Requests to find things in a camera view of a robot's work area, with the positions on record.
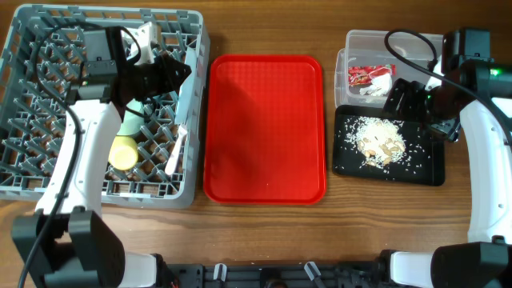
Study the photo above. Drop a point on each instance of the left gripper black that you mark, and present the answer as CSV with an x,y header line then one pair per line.
x,y
170,79

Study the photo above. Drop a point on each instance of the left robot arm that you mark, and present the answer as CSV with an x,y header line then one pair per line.
x,y
65,242

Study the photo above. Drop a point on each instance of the white plastic fork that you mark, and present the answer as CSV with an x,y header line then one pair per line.
x,y
172,162

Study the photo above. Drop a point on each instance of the yellow plastic cup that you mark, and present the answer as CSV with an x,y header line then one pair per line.
x,y
123,153

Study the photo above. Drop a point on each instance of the black waste tray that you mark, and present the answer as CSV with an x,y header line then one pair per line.
x,y
344,163

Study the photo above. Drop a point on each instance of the grey dishwasher rack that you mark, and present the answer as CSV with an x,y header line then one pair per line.
x,y
42,53

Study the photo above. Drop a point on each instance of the light green bowl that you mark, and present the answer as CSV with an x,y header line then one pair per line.
x,y
131,123

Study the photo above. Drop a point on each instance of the red ketchup sachet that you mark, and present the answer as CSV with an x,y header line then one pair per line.
x,y
362,75

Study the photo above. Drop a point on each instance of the large light blue plate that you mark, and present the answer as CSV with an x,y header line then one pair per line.
x,y
186,89

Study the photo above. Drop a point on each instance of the rice and food scraps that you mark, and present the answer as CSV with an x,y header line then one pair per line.
x,y
383,144

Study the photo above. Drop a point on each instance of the white napkin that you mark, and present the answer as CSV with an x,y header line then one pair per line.
x,y
378,87

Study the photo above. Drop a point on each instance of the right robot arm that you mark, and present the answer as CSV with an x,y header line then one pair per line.
x,y
474,94

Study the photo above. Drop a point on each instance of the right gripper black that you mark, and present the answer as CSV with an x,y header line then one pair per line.
x,y
413,90

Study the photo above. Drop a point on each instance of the red plastic tray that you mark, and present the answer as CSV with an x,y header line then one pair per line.
x,y
265,130

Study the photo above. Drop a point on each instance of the clear plastic bin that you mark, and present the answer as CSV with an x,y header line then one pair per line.
x,y
366,48

